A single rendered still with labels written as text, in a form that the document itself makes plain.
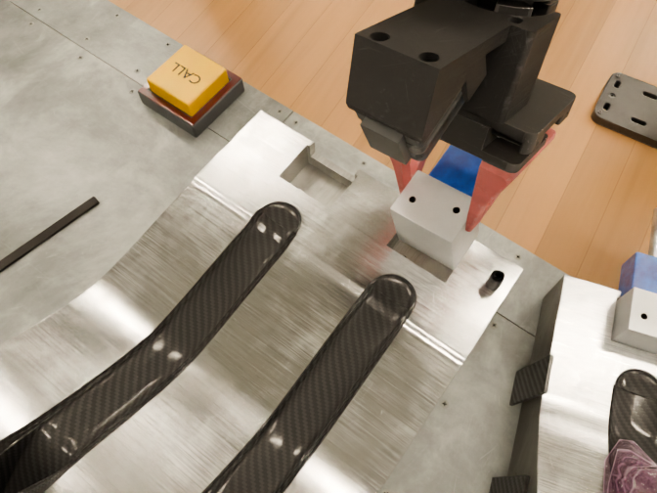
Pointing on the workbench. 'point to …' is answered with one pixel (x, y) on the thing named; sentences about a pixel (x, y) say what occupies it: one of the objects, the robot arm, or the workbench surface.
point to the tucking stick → (48, 233)
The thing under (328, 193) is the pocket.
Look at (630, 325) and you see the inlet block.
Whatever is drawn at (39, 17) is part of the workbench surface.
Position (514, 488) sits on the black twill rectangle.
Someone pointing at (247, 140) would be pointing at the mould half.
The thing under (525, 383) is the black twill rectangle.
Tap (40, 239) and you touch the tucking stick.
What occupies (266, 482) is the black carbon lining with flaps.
